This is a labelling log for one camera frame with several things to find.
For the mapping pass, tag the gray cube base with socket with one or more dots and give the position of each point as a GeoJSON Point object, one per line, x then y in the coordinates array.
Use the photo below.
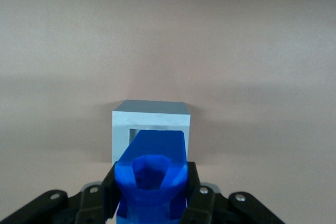
{"type": "Point", "coordinates": [122, 132]}

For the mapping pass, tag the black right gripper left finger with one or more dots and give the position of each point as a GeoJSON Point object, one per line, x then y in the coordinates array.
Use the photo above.
{"type": "Point", "coordinates": [92, 203]}

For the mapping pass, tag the blue plastic part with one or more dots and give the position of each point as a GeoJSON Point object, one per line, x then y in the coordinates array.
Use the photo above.
{"type": "Point", "coordinates": [157, 148]}

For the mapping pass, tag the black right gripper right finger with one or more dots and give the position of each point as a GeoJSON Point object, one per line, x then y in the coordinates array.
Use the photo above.
{"type": "Point", "coordinates": [199, 203]}

